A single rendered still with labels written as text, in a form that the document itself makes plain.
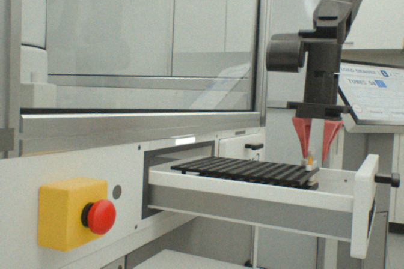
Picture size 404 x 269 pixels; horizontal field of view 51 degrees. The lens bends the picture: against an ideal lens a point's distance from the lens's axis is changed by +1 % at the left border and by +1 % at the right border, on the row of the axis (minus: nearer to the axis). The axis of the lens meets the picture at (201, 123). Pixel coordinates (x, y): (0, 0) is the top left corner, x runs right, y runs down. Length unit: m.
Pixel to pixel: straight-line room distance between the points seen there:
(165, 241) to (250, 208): 0.24
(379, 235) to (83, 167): 1.42
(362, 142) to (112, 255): 1.21
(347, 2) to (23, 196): 0.61
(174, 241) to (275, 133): 1.71
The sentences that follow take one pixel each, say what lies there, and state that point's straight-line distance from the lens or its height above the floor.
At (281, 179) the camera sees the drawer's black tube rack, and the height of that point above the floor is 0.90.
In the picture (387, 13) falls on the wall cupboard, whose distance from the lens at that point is 4.15.
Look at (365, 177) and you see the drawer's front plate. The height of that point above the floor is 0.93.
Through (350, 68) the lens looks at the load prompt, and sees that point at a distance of 1.69.
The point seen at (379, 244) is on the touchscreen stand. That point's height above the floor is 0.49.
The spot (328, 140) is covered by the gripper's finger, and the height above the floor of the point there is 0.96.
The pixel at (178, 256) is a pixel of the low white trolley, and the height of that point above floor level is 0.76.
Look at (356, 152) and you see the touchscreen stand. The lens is 1.71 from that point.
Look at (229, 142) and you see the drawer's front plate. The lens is 0.98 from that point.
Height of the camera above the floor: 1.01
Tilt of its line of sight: 3 degrees down
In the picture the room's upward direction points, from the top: 3 degrees clockwise
